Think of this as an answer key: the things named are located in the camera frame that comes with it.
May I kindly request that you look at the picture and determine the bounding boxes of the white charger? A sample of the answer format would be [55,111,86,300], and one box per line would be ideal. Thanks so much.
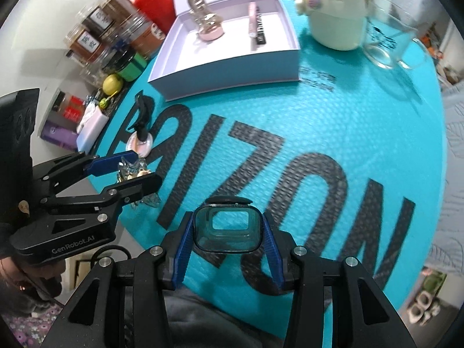
[76,105,110,153]

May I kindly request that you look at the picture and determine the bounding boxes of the grey slippers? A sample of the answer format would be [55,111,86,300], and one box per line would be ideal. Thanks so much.
[406,290,441,325]

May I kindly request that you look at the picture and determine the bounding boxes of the beige hair claw clip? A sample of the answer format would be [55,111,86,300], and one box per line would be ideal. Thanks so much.
[186,0,218,32]

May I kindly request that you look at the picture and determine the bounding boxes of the white gift box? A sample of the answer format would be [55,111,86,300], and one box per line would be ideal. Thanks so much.
[147,0,301,102]

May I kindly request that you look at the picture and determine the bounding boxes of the purple box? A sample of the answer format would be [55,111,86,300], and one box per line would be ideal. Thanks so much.
[40,121,79,151]

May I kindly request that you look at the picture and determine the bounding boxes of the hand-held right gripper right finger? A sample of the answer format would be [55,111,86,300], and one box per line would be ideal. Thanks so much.
[259,212,417,348]

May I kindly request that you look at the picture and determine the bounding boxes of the clear jar brown contents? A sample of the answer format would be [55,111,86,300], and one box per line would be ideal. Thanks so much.
[119,12,167,61]

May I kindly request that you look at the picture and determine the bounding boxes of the clear glass figurine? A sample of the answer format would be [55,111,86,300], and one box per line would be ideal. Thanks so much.
[116,155,162,209]

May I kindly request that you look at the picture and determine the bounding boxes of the person's left hand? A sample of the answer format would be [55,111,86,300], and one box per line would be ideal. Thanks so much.
[0,255,33,298]

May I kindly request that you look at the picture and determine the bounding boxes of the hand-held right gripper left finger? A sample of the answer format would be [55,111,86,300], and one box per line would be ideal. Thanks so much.
[40,210,196,348]

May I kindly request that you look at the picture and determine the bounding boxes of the red label box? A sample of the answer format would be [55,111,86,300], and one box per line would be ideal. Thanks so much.
[51,90,90,120]

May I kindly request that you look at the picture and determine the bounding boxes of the teal printed mat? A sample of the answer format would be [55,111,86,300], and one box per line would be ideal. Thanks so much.
[89,0,447,348]

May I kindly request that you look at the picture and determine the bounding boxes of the brown spice jar white label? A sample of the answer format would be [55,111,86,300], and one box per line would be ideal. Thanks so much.
[80,0,127,34]
[64,22,109,64]

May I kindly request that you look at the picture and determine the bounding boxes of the square glass bottle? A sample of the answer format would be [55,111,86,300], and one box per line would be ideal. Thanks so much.
[191,196,264,255]

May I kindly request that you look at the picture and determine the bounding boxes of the purple floral cloth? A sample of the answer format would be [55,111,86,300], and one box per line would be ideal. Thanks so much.
[0,304,64,348]

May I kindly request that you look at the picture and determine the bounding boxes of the clear glass mug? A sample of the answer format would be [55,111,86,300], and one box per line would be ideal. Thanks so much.
[362,0,430,72]

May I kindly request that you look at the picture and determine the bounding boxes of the red plastic container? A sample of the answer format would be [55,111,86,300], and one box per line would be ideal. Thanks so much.
[134,0,177,35]

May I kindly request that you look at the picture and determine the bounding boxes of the pink round mirror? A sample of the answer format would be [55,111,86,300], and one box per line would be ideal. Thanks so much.
[125,132,155,159]

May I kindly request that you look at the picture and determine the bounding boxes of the grey leaf pattern sheet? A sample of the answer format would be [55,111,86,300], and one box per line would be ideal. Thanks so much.
[424,80,464,269]

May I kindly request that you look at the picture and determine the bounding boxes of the long black box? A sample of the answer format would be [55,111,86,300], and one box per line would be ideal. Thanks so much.
[255,9,268,46]

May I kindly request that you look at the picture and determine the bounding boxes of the yellow lemon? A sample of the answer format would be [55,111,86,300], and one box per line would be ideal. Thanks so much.
[102,73,124,95]

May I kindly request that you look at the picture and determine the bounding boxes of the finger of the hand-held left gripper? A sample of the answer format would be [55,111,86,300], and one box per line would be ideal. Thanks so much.
[34,150,141,186]
[41,173,163,210]

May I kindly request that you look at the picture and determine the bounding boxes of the black jar green band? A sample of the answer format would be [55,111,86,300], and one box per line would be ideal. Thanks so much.
[105,49,148,82]

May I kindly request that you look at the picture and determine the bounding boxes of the pink round compact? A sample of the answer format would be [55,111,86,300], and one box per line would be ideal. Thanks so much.
[197,25,224,41]

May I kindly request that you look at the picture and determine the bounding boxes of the cream dog figure jug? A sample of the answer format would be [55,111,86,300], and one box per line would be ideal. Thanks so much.
[294,0,367,52]

